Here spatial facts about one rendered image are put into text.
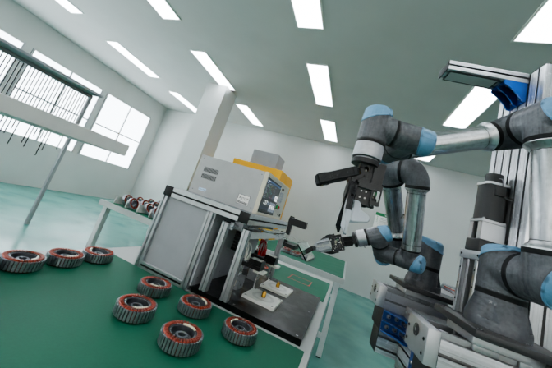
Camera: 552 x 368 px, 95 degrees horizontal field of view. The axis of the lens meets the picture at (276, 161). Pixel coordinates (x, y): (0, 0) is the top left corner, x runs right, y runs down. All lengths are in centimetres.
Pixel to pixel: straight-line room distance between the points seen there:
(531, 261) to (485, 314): 20
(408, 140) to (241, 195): 78
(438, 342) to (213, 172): 105
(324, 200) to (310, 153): 130
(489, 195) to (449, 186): 571
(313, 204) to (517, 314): 584
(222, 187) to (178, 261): 37
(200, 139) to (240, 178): 411
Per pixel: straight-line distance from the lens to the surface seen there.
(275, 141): 724
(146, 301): 96
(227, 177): 128
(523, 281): 92
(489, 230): 127
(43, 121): 78
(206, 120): 541
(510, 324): 98
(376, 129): 71
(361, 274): 657
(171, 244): 124
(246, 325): 99
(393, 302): 141
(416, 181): 122
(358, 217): 63
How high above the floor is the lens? 115
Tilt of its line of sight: 11 degrees up
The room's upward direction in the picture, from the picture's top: 18 degrees clockwise
